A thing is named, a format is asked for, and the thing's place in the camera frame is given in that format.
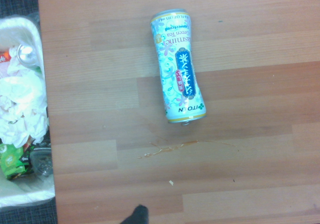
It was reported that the silver aluminium can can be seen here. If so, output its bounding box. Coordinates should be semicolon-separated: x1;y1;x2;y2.
17;43;39;67

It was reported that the clear plastic container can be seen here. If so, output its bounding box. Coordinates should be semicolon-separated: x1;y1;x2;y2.
29;148;54;177

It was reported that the crumpled white tissue paper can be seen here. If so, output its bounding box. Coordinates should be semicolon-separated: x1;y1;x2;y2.
0;45;49;149

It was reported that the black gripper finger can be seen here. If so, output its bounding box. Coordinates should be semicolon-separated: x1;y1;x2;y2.
119;204;149;224

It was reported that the orange red wrapper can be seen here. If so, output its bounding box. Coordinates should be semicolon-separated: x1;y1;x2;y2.
0;49;12;64

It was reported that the white jasmine green tea can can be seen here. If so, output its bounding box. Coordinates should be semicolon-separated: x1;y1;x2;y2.
149;8;208;127

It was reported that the trash bin with white liner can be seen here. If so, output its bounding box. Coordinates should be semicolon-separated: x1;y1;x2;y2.
0;12;56;209

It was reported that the spilled tea puddle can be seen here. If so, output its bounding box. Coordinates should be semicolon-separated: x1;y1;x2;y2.
136;139;240;159

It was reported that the green snack wrapper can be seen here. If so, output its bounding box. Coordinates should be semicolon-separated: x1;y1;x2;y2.
0;143;36;181

